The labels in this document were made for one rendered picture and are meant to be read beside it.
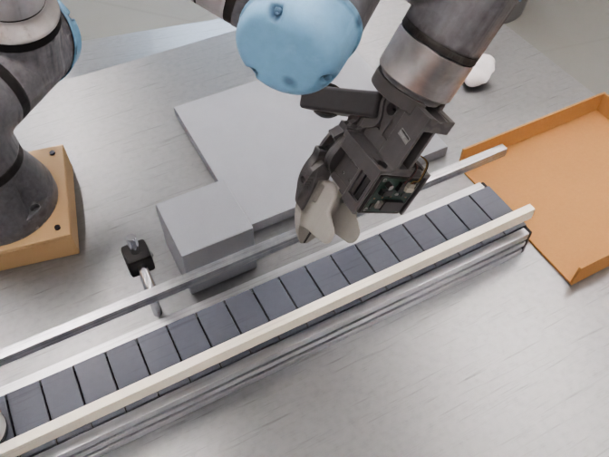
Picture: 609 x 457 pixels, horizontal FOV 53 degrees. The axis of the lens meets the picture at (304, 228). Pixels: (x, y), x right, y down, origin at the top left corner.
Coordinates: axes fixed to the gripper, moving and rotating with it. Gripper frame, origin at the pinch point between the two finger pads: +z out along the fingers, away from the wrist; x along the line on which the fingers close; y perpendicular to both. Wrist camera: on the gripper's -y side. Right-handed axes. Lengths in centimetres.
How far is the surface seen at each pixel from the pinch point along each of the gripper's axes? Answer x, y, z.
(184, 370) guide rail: -10.1, 4.5, 17.3
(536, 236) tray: 40.3, 4.4, -2.5
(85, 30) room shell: 56, -214, 85
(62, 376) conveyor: -19.3, -3.1, 26.6
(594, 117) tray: 63, -11, -16
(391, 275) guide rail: 13.3, 4.5, 3.7
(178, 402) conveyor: -9.5, 5.6, 21.9
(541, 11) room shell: 216, -133, -8
